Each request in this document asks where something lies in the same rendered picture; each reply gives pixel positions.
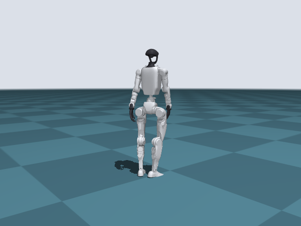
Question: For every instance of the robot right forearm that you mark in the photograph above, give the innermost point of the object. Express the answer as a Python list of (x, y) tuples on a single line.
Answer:
[(167, 97)]

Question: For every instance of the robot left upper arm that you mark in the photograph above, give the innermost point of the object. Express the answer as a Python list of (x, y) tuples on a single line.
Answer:
[(137, 81)]

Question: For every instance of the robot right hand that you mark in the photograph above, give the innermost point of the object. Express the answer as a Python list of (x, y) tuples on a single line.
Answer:
[(168, 111)]

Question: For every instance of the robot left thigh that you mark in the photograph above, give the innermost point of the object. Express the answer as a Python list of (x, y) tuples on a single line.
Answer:
[(141, 121)]

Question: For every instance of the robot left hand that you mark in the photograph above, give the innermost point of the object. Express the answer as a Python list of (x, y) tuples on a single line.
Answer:
[(131, 112)]

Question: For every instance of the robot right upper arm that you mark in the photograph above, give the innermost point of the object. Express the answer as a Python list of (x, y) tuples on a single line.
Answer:
[(164, 76)]

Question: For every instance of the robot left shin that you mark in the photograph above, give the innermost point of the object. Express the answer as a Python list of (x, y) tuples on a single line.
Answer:
[(140, 154)]

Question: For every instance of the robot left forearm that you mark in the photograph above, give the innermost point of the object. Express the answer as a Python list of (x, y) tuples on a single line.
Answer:
[(133, 98)]

